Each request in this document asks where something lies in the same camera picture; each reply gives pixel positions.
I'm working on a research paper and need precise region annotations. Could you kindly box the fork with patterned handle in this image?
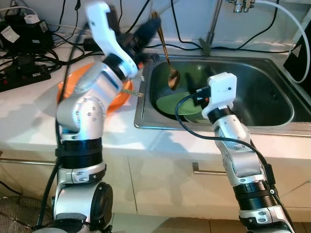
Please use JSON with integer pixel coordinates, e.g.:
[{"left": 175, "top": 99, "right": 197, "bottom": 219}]
[{"left": 121, "top": 75, "right": 146, "bottom": 98}]

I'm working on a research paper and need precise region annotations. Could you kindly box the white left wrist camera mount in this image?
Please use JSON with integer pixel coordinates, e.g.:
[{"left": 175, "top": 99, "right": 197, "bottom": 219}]
[{"left": 84, "top": 0, "right": 139, "bottom": 78}]

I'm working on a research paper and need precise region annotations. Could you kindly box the metal tap valve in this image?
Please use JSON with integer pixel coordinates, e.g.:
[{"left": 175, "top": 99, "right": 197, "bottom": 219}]
[{"left": 233, "top": 0, "right": 256, "bottom": 13}]

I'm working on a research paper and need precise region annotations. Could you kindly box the metal drawer handle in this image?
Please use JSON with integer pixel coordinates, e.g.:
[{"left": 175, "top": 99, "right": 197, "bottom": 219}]
[
  {"left": 0, "top": 156, "right": 56, "bottom": 166},
  {"left": 192, "top": 163, "right": 229, "bottom": 175}
]

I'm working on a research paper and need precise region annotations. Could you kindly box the black power adapter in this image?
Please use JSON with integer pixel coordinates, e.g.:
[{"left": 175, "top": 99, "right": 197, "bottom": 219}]
[{"left": 83, "top": 38, "right": 100, "bottom": 49}]

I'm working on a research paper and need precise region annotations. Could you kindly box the cream kitchen cabinet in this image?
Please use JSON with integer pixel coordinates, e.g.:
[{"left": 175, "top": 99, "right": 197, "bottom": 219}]
[{"left": 0, "top": 131, "right": 311, "bottom": 221}]

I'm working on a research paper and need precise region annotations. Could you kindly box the large black box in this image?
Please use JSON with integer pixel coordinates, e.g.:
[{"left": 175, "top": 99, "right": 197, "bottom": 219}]
[{"left": 283, "top": 34, "right": 311, "bottom": 85}]

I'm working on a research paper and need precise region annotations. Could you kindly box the metal faucet pipe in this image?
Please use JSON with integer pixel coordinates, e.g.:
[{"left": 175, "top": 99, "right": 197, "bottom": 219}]
[{"left": 202, "top": 0, "right": 224, "bottom": 56}]

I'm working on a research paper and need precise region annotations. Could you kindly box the black power strip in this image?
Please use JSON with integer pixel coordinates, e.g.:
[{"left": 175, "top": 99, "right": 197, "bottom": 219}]
[{"left": 0, "top": 63, "right": 52, "bottom": 93}]

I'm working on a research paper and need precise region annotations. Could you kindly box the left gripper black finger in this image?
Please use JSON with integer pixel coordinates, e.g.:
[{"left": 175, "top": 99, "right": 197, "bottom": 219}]
[{"left": 141, "top": 14, "right": 163, "bottom": 43}]

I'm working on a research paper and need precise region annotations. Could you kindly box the green plate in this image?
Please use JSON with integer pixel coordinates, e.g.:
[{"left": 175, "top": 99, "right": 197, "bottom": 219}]
[{"left": 156, "top": 92, "right": 207, "bottom": 122}]

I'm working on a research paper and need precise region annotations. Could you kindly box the orange plastic plate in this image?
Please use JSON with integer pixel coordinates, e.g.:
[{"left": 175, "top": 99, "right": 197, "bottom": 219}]
[{"left": 57, "top": 63, "right": 134, "bottom": 117}]

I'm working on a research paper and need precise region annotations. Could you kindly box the black charger device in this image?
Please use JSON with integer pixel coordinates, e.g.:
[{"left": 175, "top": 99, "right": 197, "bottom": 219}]
[{"left": 0, "top": 15, "right": 54, "bottom": 54}]

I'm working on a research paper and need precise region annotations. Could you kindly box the gold metal spoon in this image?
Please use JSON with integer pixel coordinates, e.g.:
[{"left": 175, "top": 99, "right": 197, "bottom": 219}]
[{"left": 152, "top": 12, "right": 181, "bottom": 91}]

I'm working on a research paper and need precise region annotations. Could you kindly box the stainless steel sink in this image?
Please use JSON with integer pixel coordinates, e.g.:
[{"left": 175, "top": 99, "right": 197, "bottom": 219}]
[{"left": 135, "top": 53, "right": 311, "bottom": 132}]

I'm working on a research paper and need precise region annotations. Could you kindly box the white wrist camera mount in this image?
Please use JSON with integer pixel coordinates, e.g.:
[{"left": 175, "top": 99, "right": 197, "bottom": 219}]
[
  {"left": 84, "top": 0, "right": 139, "bottom": 78},
  {"left": 202, "top": 72, "right": 238, "bottom": 118}
]

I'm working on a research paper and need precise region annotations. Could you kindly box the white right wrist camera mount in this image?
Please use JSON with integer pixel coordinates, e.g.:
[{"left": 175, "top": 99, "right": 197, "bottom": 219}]
[{"left": 202, "top": 72, "right": 238, "bottom": 118}]

